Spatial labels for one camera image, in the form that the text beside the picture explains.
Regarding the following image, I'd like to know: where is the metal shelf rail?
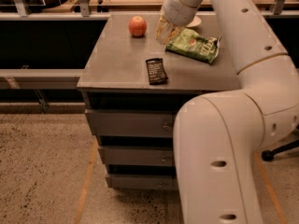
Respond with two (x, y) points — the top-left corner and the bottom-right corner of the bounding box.
(0, 69), (83, 90)

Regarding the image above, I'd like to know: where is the white bowl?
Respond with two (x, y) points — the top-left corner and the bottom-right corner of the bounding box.
(187, 16), (202, 28)

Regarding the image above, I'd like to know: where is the grey drawer cabinet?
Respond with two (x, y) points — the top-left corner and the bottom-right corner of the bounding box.
(78, 14), (239, 179)

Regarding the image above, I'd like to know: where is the top grey drawer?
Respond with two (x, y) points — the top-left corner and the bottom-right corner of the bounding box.
(85, 109), (174, 138)

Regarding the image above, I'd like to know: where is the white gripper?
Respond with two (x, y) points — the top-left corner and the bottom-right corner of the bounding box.
(155, 0), (200, 44)

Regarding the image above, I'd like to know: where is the green chip bag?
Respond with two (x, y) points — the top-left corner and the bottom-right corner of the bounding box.
(165, 28), (220, 64)

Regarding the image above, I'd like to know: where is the red apple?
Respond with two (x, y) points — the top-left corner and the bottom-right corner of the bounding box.
(128, 16), (147, 37)

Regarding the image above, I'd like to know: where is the middle grey drawer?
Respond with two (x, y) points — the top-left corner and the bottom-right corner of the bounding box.
(99, 146), (174, 166)

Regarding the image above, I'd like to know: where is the black rxbar chocolate wrapper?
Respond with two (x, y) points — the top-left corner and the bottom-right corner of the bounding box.
(146, 58), (168, 85)

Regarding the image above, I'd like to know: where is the black office chair base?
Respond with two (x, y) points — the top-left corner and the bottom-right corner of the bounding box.
(262, 141), (299, 161)

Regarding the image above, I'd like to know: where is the bottom grey drawer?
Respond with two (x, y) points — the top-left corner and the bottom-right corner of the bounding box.
(106, 175), (178, 190)

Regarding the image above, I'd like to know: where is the grey drawer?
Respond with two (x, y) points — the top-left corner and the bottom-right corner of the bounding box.
(106, 175), (178, 190)
(85, 109), (174, 138)
(99, 146), (174, 166)

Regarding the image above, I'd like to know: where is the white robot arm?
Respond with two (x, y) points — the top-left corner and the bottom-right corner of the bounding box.
(156, 0), (299, 224)

